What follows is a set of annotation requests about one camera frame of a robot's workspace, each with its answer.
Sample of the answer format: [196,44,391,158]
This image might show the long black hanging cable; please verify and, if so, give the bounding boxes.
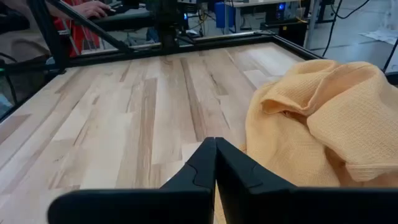
[321,0,371,58]

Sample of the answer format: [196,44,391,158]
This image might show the yellow waffle-weave towel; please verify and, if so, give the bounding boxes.
[213,58,398,224]

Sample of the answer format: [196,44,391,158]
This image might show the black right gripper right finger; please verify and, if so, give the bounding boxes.
[216,137,398,224]

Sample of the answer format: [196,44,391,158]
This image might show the person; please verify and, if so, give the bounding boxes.
[46,0,113,58]

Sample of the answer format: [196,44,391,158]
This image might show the white papers on floor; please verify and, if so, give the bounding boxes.
[359,28,398,46]

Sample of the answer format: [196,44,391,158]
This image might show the person's hand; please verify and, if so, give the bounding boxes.
[73,0,112,19]

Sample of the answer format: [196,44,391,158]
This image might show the large grey desk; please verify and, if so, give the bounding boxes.
[89,11,156,32]

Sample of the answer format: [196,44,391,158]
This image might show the black box on floor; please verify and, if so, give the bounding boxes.
[260,18,309,47]

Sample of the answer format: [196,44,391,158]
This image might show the black aluminium table frame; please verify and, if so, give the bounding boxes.
[0,0,398,124]

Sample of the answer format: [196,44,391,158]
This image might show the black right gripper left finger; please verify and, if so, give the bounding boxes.
[47,137,217,224]

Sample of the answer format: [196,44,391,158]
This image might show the blue container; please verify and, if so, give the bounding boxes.
[214,1,236,29]

